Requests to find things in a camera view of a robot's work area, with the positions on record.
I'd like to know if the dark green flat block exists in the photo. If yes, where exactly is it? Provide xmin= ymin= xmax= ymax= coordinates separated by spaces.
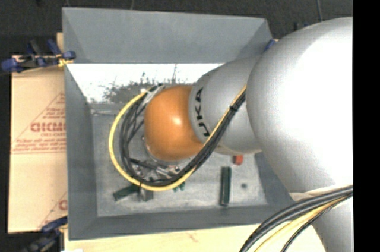
xmin=220 ymin=166 xmax=233 ymax=207
xmin=112 ymin=184 xmax=141 ymax=201

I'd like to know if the brown cardboard board red print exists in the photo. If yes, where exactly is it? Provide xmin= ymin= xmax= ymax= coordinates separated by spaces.
xmin=7 ymin=70 xmax=69 ymax=234

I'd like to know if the grey metal bin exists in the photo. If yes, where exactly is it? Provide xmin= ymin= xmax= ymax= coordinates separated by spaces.
xmin=61 ymin=7 xmax=295 ymax=240

